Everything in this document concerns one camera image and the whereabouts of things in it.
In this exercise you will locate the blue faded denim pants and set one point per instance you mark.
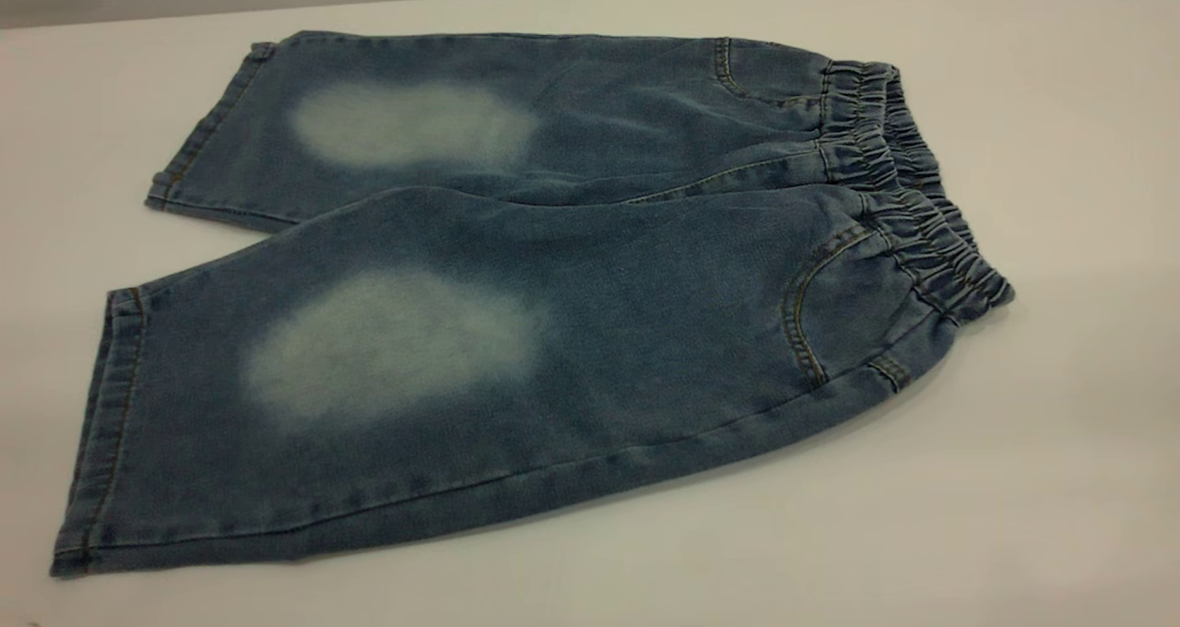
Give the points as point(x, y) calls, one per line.
point(590, 332)

